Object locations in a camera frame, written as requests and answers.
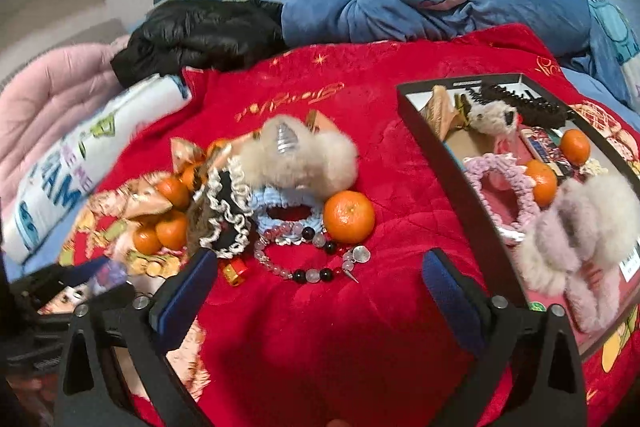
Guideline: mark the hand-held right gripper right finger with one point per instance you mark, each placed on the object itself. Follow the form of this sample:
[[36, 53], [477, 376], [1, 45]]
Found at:
[[445, 293]]

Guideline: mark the beige furry hair claw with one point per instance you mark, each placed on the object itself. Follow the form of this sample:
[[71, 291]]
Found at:
[[300, 163]]

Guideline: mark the mandarin orange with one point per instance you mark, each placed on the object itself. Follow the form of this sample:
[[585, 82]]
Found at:
[[575, 148], [348, 217], [542, 183]]

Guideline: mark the blue quilt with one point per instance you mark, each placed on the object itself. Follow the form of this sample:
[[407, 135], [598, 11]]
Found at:
[[525, 7]]

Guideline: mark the blue cartoon print blanket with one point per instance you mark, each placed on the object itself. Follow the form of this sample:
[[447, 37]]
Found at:
[[612, 32]]

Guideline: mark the grey furry zigzag hair clip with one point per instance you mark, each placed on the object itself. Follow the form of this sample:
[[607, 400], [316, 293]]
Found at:
[[492, 117]]

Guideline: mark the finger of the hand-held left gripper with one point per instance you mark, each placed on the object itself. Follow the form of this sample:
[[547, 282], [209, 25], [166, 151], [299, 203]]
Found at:
[[65, 279]]

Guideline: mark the red printed blanket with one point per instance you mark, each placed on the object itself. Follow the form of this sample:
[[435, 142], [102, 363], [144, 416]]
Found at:
[[325, 347]]

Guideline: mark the red patterned packet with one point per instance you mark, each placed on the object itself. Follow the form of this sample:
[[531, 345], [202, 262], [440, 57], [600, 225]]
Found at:
[[539, 143]]

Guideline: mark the white monster print pillow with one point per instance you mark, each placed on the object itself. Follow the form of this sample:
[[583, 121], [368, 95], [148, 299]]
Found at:
[[145, 107]]

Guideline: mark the brown scrunchie with white lace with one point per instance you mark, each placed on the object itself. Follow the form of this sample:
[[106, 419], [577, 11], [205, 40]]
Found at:
[[222, 213]]

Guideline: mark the black cardboard box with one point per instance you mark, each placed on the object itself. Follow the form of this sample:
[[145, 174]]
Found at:
[[440, 172]]

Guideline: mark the dark claw hair clip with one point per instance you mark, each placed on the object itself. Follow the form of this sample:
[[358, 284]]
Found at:
[[525, 102]]

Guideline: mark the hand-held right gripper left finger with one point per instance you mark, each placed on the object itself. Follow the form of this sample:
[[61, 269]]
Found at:
[[192, 288]]

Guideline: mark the pile of mandarins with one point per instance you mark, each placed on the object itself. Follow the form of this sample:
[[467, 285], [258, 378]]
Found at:
[[171, 230]]

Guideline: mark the black puffer jacket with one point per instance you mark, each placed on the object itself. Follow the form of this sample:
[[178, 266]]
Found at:
[[200, 37]]

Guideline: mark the pink quilt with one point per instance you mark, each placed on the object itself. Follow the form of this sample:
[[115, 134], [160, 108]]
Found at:
[[50, 97]]

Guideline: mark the gold and red lipstick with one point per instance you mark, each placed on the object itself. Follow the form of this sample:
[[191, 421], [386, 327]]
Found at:
[[234, 271]]

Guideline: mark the pink triangular snack packet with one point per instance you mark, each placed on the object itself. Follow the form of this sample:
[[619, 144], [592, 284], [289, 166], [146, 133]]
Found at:
[[182, 153], [130, 204], [440, 113]]

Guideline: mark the light blue scrunchie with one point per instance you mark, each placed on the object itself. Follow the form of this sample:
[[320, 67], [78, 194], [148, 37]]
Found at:
[[280, 207]]

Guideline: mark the pink scrunchie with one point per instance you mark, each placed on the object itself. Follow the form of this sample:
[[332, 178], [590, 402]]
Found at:
[[495, 167]]

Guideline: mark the blue bed sheet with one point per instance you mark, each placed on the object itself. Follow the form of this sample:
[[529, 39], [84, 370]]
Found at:
[[600, 89]]

